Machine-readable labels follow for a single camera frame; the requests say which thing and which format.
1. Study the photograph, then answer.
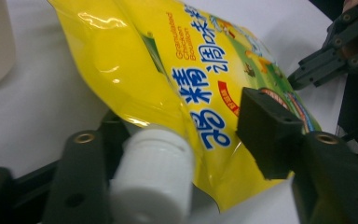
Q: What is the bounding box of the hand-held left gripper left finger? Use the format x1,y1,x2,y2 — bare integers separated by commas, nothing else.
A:
41,110,132,224

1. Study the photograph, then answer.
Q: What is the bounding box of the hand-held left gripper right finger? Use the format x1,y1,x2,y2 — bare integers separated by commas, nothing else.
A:
235,87,358,224

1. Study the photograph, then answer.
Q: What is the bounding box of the yellow spouted seasoning pouch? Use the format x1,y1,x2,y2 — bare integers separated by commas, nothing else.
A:
47,0,323,224

